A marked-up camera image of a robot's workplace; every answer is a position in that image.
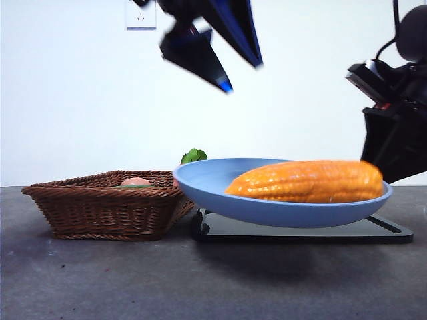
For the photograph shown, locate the blue round plate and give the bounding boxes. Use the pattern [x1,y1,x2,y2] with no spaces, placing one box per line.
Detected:
[173,158,393,229]

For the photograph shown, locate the black flat tray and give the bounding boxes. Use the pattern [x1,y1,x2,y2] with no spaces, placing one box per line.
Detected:
[190,208,414,244]

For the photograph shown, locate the yellow corn cob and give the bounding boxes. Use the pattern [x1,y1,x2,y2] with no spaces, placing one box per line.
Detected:
[224,160,384,204]

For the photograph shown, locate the pale grey camera box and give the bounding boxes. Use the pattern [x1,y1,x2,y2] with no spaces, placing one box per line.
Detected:
[345,59,392,101]

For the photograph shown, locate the black cable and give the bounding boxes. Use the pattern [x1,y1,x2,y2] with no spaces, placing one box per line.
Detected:
[375,0,402,61]

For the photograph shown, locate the brown woven wicker basket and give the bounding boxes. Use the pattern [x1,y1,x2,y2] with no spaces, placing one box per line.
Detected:
[21,170,196,241]

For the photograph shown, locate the white wall socket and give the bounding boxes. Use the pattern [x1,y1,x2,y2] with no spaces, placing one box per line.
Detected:
[126,0,157,31]

